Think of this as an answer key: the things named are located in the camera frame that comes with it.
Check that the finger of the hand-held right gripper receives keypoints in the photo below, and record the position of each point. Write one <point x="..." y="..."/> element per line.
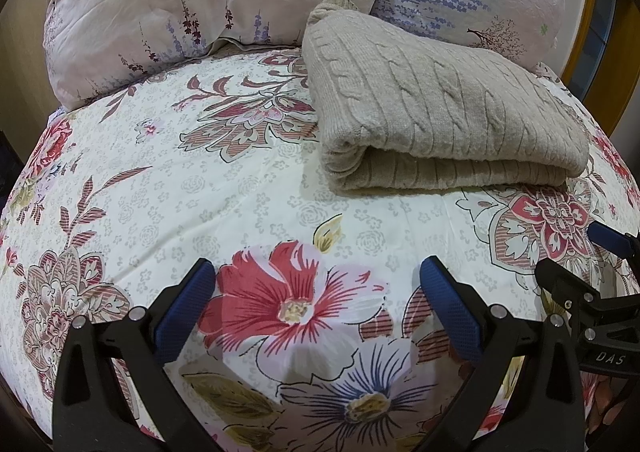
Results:
<point x="575" y="289"/>
<point x="611" y="238"/>

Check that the floral bed sheet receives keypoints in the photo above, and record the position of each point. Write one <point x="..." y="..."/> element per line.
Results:
<point x="200" y="172"/>

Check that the pale pink floral pillow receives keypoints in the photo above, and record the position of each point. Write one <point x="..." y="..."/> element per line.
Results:
<point x="200" y="7"/>

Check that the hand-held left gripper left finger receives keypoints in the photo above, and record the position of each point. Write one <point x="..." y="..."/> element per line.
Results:
<point x="184" y="314"/>

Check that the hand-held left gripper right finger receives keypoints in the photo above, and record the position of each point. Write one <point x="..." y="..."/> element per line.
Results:
<point x="450" y="314"/>

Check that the person's right hand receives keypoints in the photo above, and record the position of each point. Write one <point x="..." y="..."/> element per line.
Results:
<point x="611" y="407"/>

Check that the yellow wooden bed frame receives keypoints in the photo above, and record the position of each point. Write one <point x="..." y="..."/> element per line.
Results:
<point x="591" y="7"/>

